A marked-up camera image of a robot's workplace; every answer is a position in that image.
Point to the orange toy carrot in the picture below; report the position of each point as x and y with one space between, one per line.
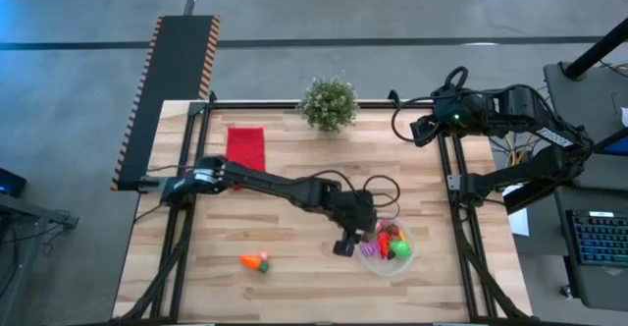
251 261

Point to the purple striped toy onion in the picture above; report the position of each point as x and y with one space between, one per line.
369 249

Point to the red toy chili pepper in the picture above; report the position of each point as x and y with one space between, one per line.
383 243

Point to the white paper sheet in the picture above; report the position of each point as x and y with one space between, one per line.
520 223

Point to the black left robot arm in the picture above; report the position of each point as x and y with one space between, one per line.
275 188

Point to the dark device blue light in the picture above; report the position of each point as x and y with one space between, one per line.
11 182

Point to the black aluminium table frame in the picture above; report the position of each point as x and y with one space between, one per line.
446 159

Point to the grey side desk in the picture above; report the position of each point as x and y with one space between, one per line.
608 95

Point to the round red toy fruit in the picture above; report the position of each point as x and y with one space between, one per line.
385 225

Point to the black ramp orange striped edges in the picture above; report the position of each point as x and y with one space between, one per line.
172 95

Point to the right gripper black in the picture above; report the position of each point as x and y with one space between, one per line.
454 117

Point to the black diagonal stand pole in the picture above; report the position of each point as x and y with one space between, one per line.
596 51

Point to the clear plastic container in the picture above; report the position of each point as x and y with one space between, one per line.
387 268

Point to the green toy pepper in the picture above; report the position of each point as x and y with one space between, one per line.
401 250

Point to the small potted green plant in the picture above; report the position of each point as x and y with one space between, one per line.
329 104

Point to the red toy strawberry green leaves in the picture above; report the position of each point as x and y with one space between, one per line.
395 229

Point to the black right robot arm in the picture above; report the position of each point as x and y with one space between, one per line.
539 120

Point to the red cloth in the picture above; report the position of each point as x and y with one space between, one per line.
245 146

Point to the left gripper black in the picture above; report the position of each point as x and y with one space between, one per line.
358 213

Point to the slim yellow toy vegetable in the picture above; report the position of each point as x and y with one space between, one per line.
403 236

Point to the dark laptop blue screen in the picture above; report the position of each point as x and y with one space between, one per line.
615 145

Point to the backlit computer keyboard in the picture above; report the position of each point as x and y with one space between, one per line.
601 240

